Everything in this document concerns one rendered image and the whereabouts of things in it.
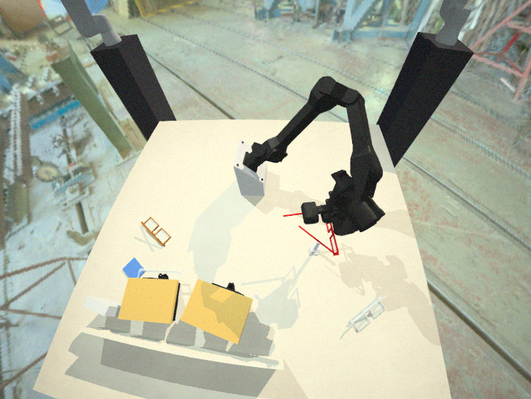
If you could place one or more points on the red glasses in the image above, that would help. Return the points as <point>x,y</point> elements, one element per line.
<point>332,238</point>

